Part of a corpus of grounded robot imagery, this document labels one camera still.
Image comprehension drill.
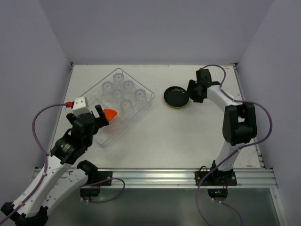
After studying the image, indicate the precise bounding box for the black round plate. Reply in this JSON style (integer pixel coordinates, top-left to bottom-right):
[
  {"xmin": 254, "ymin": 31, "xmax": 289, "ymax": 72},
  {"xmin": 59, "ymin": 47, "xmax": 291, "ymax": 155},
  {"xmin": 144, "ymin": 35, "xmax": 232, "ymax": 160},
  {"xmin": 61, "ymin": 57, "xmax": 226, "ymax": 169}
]
[{"xmin": 163, "ymin": 86, "xmax": 189, "ymax": 106}]

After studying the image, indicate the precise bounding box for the green round plate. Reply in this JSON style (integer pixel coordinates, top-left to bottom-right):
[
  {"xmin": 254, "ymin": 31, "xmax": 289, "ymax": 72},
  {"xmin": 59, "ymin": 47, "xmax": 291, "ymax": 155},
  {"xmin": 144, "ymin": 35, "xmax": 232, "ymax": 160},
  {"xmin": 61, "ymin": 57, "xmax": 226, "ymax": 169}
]
[{"xmin": 167, "ymin": 104, "xmax": 188, "ymax": 109}]

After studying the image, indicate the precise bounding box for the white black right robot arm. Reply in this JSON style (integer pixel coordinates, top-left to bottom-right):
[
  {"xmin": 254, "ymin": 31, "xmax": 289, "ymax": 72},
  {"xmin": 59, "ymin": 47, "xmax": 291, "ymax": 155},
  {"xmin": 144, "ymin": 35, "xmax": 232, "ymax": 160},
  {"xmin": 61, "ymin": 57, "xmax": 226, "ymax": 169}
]
[{"xmin": 187, "ymin": 69, "xmax": 257, "ymax": 172}]

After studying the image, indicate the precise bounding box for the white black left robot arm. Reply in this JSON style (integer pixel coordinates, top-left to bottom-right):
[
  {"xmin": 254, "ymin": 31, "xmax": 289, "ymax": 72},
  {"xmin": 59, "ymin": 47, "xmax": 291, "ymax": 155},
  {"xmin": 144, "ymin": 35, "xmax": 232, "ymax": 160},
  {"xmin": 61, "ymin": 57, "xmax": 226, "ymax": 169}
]
[{"xmin": 1, "ymin": 102, "xmax": 109, "ymax": 226}]

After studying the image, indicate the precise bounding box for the clear dish rack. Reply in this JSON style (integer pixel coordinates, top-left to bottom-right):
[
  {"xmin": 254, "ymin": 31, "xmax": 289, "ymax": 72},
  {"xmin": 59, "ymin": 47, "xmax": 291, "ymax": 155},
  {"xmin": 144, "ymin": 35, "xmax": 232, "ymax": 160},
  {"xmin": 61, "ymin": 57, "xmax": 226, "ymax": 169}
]
[{"xmin": 82, "ymin": 68, "xmax": 155, "ymax": 145}]

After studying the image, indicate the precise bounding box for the orange plastic bowl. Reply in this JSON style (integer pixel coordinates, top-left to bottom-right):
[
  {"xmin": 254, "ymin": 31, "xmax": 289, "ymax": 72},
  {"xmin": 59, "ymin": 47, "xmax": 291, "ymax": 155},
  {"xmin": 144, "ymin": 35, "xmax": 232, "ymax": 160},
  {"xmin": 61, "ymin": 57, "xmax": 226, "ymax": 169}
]
[{"xmin": 103, "ymin": 109, "xmax": 117, "ymax": 121}]

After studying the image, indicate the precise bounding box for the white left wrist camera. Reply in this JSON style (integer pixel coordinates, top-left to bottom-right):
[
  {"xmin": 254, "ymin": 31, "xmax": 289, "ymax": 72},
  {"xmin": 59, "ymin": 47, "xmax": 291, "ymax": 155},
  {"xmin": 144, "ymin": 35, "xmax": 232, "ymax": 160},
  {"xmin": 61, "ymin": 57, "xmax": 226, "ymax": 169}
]
[{"xmin": 72, "ymin": 97, "xmax": 90, "ymax": 117}]

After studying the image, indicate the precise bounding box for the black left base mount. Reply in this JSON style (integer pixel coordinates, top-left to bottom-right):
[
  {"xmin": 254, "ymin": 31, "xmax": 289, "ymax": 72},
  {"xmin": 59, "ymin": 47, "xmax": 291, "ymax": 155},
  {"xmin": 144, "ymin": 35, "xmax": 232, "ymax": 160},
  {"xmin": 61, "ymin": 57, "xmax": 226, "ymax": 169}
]
[{"xmin": 79, "ymin": 171, "xmax": 113, "ymax": 199}]

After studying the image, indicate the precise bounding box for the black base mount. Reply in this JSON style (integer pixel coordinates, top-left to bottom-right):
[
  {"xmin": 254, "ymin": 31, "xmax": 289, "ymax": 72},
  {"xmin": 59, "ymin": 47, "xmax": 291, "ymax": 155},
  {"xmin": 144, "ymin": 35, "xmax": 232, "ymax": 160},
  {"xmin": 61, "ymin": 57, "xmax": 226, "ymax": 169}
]
[
  {"xmin": 79, "ymin": 171, "xmax": 113, "ymax": 199},
  {"xmin": 201, "ymin": 170, "xmax": 238, "ymax": 201}
]

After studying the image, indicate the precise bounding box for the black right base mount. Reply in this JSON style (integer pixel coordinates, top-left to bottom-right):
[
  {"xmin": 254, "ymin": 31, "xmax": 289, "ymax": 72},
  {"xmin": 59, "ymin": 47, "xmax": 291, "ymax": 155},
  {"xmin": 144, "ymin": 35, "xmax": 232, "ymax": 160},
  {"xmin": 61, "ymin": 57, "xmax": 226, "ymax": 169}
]
[{"xmin": 201, "ymin": 170, "xmax": 238, "ymax": 201}]

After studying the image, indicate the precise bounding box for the aluminium front rail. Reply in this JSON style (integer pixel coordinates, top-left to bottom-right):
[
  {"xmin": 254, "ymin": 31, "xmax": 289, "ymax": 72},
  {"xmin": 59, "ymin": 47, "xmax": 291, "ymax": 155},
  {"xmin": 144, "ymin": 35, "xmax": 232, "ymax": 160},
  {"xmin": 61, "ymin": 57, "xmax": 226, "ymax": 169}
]
[{"xmin": 30, "ymin": 167, "xmax": 276, "ymax": 189}]

